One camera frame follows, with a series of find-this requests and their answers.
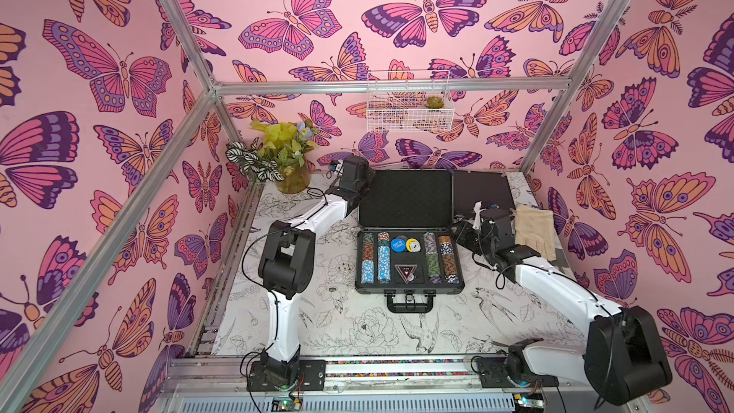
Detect black aluminium poker case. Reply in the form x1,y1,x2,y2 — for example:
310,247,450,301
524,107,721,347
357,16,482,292
453,171,515,218

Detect large black poker case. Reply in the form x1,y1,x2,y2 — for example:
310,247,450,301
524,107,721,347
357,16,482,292
355,170,464,315

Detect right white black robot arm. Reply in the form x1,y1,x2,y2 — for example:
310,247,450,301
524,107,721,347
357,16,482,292
451,203,673,406

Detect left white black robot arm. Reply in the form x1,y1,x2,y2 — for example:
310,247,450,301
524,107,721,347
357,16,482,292
258,156,376,378

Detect cream work glove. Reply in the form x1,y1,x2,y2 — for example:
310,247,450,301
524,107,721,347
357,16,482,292
514,205,558,261

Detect yellow glass vase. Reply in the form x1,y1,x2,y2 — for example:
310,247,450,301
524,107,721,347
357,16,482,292
275,164,311,194

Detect green artificial plant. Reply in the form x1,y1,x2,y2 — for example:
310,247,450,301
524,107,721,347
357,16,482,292
250,120,317,168

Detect triangular all-in acrylic button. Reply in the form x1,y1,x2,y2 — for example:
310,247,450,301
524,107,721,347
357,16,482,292
396,264,418,284

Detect small green succulent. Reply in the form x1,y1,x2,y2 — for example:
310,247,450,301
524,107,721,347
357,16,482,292
424,96,445,110

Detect striped leaf plant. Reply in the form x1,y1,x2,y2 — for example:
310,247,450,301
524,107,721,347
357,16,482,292
226,139,284,182

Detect white wire basket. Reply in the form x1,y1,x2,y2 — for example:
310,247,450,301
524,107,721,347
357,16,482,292
364,78,455,135

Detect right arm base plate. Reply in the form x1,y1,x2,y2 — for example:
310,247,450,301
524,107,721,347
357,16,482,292
470,344,559,388

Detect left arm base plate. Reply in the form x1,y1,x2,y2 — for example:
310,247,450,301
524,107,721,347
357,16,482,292
248,354,326,392

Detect aluminium front rail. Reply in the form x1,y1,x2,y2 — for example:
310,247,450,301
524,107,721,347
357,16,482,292
152,355,617,412

